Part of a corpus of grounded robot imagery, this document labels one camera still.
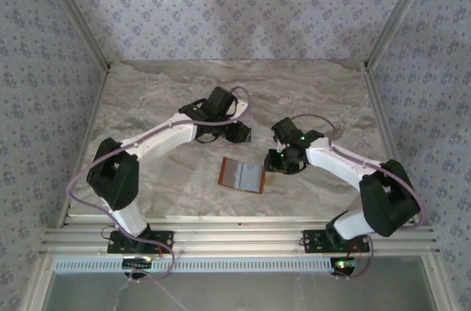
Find grey slotted cable duct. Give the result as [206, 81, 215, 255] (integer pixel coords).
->
[53, 256, 334, 274]

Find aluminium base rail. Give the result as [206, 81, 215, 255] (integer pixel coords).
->
[38, 215, 441, 257]

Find aluminium side rail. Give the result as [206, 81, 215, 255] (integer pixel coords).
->
[362, 64, 420, 227]
[54, 66, 113, 229]

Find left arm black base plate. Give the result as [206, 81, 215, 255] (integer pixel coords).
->
[106, 230, 174, 255]

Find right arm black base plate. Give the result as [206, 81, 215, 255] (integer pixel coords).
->
[301, 229, 371, 254]

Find brown leather card holder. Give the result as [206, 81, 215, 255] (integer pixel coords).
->
[219, 157, 276, 195]

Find light blue credit card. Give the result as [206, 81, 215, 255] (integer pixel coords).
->
[238, 163, 264, 191]

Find aluminium corner post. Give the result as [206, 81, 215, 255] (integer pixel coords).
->
[36, 0, 113, 71]
[363, 0, 441, 71]

